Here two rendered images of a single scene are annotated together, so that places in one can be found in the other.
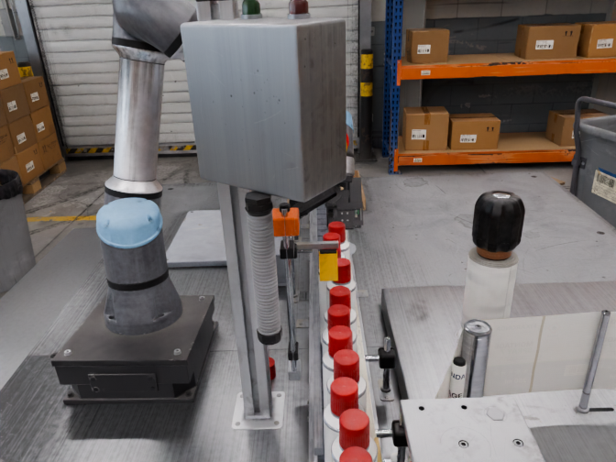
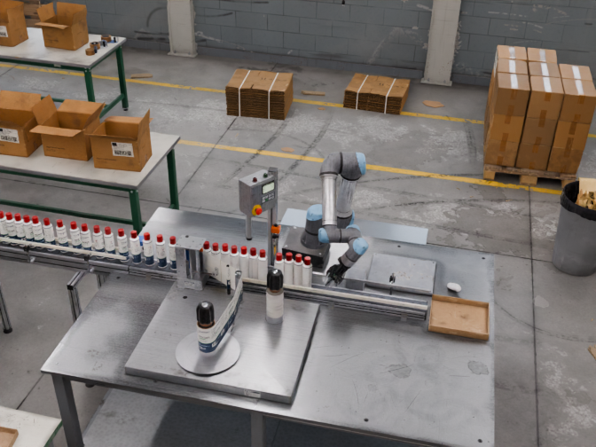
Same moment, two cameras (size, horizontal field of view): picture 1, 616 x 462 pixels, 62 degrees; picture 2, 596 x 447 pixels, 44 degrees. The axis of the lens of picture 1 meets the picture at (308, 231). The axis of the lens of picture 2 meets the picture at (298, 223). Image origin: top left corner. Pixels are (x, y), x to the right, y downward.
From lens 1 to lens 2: 3.88 m
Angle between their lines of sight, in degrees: 85
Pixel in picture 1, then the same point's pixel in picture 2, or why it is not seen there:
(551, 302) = (289, 346)
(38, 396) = not seen: hidden behind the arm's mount
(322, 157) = (243, 206)
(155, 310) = (304, 239)
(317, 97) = (242, 194)
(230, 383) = not seen: hidden behind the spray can
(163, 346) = (291, 244)
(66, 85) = not seen: outside the picture
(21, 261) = (572, 259)
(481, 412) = (198, 245)
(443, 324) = (286, 311)
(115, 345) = (295, 236)
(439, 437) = (195, 239)
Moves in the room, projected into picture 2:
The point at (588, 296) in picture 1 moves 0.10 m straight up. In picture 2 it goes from (288, 359) to (289, 343)
